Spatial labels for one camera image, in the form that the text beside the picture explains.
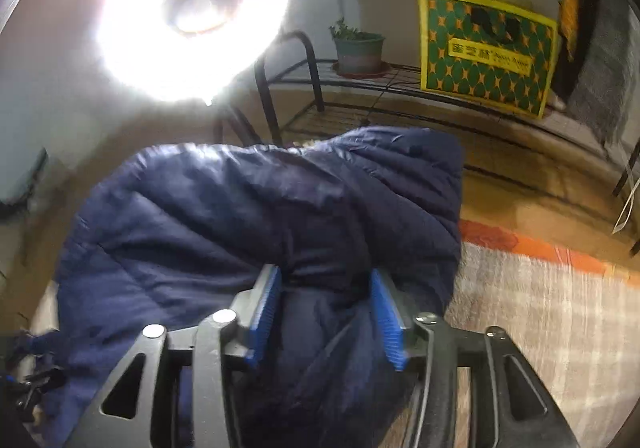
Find ring light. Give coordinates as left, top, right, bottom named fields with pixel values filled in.
left=92, top=0, right=295, bottom=104

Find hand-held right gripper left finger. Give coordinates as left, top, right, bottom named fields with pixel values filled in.
left=65, top=264, right=283, bottom=448

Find potted plant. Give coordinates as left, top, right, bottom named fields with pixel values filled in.
left=329, top=17, right=392, bottom=79

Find grey textured cloth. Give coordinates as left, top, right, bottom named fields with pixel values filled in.
left=567, top=0, right=632, bottom=146

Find orange mat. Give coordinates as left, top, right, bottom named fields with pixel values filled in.
left=457, top=219, right=640, bottom=289

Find black metal wire rack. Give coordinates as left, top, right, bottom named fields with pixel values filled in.
left=212, top=30, right=613, bottom=189

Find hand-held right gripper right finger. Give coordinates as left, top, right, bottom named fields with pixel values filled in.
left=369, top=268, right=581, bottom=448

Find black metal frame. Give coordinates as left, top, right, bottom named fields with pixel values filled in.
left=612, top=135, right=640, bottom=256

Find green yellow patterned box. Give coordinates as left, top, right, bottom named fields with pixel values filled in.
left=417, top=0, right=560, bottom=120

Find navy blue padded jacket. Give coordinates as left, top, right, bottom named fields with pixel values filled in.
left=15, top=125, right=466, bottom=448

